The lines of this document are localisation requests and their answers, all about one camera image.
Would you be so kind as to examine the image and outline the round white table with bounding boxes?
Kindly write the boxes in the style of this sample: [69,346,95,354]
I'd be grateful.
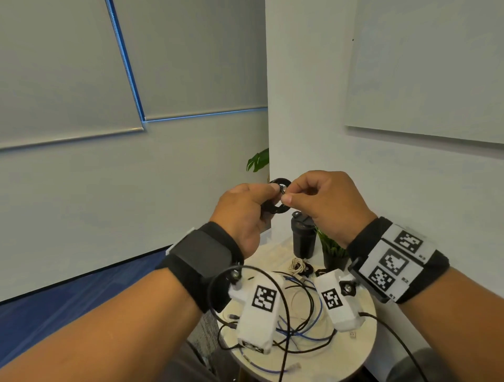
[215,240,378,382]

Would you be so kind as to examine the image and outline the small potted grass plant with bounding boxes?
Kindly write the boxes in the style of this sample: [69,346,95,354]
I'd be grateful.
[314,228,350,272]

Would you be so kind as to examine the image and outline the white wall whiteboard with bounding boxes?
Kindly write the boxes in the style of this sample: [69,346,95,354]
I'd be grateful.
[344,0,504,145]

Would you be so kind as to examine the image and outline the person's dark trousers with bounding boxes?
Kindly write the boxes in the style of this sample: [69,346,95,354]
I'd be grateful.
[157,342,449,382]

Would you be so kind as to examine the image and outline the person's left forearm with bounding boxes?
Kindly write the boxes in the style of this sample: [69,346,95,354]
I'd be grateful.
[0,267,204,382]

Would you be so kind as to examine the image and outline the person's right hand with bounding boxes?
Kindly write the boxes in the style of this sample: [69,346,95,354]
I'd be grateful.
[280,170,379,249]

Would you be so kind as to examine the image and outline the long black cable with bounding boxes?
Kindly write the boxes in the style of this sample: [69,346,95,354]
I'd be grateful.
[216,270,338,355]

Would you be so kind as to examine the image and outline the black tumbler with lid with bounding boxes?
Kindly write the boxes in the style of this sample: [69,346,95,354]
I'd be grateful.
[290,211,318,259]

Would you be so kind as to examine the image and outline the large leafy green plant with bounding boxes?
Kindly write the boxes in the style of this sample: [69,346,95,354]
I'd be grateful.
[246,148,270,173]

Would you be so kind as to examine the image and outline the person's right forearm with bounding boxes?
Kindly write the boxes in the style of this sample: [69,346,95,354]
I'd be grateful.
[397,267,504,382]

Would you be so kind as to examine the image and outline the person's left hand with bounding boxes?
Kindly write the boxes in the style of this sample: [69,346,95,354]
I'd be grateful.
[209,183,282,259]

